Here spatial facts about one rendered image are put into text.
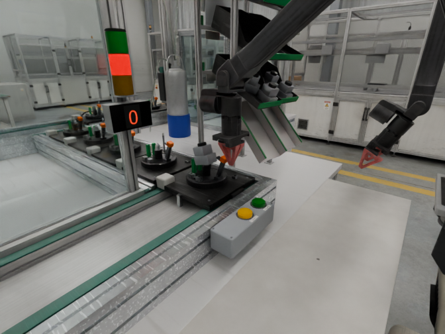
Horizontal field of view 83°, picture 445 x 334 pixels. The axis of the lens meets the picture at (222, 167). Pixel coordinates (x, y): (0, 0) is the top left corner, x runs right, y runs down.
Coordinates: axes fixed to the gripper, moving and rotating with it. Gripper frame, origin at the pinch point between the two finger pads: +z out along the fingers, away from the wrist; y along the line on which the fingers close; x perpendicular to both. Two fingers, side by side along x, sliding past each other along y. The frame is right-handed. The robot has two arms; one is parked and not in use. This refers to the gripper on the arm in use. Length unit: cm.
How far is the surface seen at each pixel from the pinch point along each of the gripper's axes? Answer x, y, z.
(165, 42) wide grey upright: -117, -77, -42
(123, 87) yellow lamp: -19.9, 20.2, -22.5
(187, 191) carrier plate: -9.6, 10.0, 8.7
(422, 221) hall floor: 65, -208, 106
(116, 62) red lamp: -20.4, 20.8, -28.3
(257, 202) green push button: 11.3, 2.5, 8.7
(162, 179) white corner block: -18.8, 11.8, 6.9
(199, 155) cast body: -11.1, 2.1, -0.5
